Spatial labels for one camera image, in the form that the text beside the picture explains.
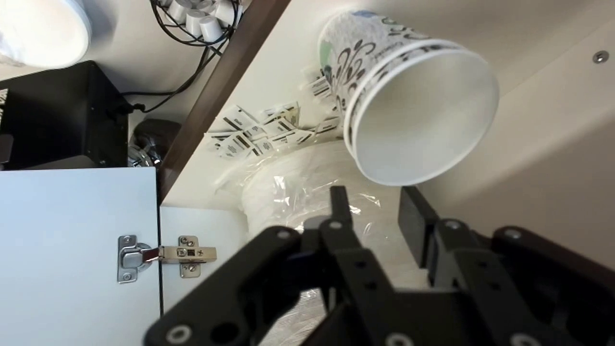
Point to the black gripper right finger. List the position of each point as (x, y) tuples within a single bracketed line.
[(512, 281)]

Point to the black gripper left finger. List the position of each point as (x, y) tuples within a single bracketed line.
[(256, 295)]

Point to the metal cabinet hinge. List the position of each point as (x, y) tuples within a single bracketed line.
[(164, 256)]

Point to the plastic-wrapped cup stack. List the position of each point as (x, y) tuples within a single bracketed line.
[(289, 185)]

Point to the patterned white paper cup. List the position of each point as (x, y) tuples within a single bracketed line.
[(416, 108)]

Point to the shiny metal jug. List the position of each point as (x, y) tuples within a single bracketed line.
[(153, 145)]

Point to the black coffee machine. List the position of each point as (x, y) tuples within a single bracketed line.
[(58, 116)]

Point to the plastic-wrapped white bowls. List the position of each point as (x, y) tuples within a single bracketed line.
[(39, 29)]

